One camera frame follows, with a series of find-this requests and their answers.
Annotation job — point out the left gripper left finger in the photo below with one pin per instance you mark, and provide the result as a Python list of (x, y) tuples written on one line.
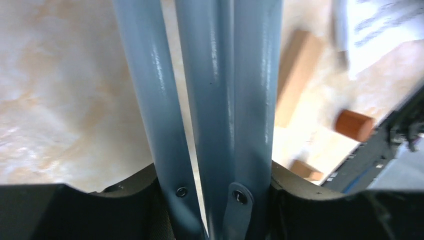
[(132, 209)]

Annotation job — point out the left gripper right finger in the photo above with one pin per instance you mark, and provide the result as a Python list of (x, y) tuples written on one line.
[(301, 210)]

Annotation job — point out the light blue music stand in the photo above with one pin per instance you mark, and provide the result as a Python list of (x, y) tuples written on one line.
[(230, 51)]

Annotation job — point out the wooden arch block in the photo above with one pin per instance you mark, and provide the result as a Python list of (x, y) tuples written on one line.
[(305, 171)]

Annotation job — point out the brown wooden cylinder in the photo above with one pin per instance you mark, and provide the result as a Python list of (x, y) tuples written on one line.
[(354, 125)]

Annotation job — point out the wooden block near stand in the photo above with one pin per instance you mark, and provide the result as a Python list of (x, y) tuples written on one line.
[(297, 66)]

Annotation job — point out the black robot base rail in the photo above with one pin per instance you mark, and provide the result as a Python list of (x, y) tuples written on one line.
[(404, 125)]

